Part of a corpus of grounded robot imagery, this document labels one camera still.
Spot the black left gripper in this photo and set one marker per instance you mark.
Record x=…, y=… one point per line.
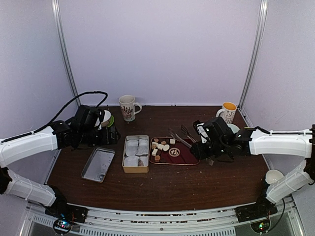
x=105, y=140

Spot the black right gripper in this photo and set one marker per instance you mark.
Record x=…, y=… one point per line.
x=199, y=153

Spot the metal tongs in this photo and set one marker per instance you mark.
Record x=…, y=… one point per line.
x=182, y=136

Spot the bear print tin lid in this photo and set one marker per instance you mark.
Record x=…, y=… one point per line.
x=98, y=164

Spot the white oval chocolate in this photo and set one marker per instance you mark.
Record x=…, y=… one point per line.
x=166, y=147

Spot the beige tin box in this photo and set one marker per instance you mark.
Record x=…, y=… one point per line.
x=136, y=154

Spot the white cup near arm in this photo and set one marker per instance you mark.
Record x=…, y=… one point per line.
x=273, y=176

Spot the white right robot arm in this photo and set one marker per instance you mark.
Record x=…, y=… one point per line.
x=296, y=143

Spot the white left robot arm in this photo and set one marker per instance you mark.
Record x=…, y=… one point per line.
x=55, y=135

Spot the pale blue bowl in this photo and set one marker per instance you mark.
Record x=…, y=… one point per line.
x=233, y=127

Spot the white bowl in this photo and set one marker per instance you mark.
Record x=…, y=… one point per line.
x=106, y=119

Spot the green saucer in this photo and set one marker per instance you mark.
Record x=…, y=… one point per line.
x=111, y=121

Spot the white mug yellow inside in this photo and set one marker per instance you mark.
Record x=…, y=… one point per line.
x=227, y=112

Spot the red lacquer tray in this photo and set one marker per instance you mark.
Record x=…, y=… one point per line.
x=165, y=154

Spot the floral mug beige inside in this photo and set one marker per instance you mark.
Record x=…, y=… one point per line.
x=129, y=107

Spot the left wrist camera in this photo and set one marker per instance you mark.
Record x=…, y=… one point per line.
x=99, y=119

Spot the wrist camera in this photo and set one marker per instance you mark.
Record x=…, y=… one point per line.
x=99, y=119
x=198, y=126

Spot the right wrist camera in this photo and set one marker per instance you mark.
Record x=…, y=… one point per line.
x=198, y=126

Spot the right aluminium frame post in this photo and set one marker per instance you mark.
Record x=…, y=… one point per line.
x=260, y=29

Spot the aluminium frame post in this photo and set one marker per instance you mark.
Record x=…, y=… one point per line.
x=65, y=57
x=260, y=29

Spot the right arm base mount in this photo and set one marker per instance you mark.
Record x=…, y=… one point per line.
x=253, y=212

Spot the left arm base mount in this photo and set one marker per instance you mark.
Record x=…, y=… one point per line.
x=71, y=213

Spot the metal front rail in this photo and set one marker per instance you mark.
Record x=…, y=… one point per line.
x=221, y=221

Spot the left aluminium frame post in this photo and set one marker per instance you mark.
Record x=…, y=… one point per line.
x=65, y=57

